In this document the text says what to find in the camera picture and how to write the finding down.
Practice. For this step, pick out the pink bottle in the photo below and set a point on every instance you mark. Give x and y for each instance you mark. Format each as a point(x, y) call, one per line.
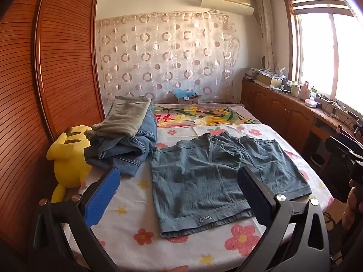
point(305, 90)

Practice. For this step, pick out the black chair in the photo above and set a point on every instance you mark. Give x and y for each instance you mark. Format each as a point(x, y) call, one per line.
point(337, 153)

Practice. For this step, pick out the yellow plush toy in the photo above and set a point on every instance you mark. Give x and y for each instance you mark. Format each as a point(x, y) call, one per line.
point(68, 161)

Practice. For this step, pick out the sheer circle-patterned curtain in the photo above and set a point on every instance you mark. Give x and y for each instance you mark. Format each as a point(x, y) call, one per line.
point(170, 56)

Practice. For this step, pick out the window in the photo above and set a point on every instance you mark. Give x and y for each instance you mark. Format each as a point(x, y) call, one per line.
point(317, 48)

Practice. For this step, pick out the beige box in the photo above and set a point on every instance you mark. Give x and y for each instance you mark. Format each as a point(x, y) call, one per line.
point(268, 80)

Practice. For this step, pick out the cardboard box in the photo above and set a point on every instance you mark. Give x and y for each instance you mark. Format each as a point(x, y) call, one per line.
point(188, 99)

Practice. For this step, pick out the wooden slatted wardrobe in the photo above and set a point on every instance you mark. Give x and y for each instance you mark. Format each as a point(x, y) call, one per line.
point(65, 62)

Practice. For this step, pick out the person's right hand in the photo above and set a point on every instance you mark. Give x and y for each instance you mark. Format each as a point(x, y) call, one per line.
point(351, 209)

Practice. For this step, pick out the blue-grey denim shorts pants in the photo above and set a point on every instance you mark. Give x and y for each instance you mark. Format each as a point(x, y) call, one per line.
point(198, 181)

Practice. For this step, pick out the khaki folded pants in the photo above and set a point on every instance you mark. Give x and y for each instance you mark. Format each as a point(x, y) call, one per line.
point(124, 116)

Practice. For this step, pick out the white container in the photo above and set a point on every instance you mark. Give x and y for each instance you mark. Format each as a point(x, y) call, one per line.
point(295, 90)

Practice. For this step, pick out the blue denim jeans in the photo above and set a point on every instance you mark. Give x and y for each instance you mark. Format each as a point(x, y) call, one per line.
point(127, 150)

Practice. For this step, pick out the beige window curtain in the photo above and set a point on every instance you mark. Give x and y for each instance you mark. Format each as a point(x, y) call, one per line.
point(266, 34)

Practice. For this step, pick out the wooden cabinet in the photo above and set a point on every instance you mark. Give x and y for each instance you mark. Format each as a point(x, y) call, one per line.
point(278, 110)

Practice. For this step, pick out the floral blanket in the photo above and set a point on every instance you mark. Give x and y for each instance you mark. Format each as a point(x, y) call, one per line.
point(198, 116)

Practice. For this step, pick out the tissue pack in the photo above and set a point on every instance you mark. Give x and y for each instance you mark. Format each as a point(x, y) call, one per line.
point(311, 102)

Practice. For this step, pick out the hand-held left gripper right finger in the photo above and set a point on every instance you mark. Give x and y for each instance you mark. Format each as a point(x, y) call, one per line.
point(255, 197)

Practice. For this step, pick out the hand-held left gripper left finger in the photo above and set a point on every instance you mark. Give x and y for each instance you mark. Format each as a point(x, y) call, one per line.
point(102, 195)

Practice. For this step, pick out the striped window blind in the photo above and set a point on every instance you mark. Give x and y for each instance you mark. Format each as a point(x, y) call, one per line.
point(320, 4)

